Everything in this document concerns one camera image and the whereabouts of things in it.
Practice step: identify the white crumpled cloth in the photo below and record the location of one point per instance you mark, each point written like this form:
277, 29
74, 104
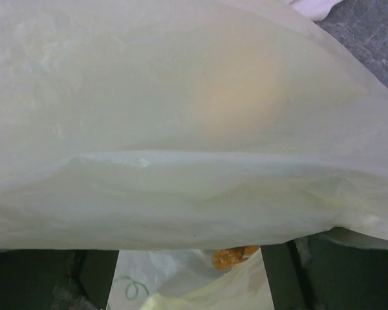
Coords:
315, 10

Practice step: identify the light green plastic bag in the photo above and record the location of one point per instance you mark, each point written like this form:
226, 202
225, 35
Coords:
101, 148

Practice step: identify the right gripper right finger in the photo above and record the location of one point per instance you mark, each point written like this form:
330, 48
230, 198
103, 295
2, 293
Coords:
328, 271

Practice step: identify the orange fake citrus fruit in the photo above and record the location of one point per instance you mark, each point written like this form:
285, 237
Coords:
239, 92

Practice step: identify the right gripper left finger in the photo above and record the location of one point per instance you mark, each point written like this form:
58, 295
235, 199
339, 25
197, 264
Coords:
56, 279

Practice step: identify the brown fake longan bunch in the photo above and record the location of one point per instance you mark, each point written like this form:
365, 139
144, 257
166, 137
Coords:
225, 259

